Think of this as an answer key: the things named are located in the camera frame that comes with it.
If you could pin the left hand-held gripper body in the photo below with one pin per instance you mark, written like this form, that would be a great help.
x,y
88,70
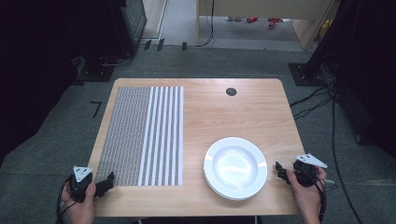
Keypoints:
x,y
78,189

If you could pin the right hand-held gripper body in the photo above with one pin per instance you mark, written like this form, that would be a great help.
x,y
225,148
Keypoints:
x,y
306,175

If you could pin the white plate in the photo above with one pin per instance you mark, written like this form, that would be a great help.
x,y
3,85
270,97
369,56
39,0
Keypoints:
x,y
235,168

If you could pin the person's left hand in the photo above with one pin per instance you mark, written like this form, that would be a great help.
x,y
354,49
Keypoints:
x,y
79,209

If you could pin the person's right hand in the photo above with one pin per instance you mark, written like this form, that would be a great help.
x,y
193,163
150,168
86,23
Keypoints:
x,y
306,196

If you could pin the grey striped woven placemat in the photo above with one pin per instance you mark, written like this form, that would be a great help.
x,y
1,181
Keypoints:
x,y
130,137

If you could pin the dark round table grommet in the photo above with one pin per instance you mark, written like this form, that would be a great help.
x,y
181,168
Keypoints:
x,y
231,91

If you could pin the black curtain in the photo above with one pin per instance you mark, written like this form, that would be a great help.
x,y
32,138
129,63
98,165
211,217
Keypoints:
x,y
34,62

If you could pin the yellow object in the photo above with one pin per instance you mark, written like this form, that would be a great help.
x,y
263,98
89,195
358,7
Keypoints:
x,y
324,29

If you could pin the red object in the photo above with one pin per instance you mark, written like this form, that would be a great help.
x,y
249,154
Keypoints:
x,y
274,22
251,19

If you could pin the black cabinet with glass door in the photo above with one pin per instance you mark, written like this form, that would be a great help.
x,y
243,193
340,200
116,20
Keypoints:
x,y
124,28

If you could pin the light wooden desk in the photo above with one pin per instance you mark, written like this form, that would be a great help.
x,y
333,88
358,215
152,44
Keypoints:
x,y
267,7

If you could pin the black stand with base plate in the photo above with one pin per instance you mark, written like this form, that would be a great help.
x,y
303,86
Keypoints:
x,y
314,59

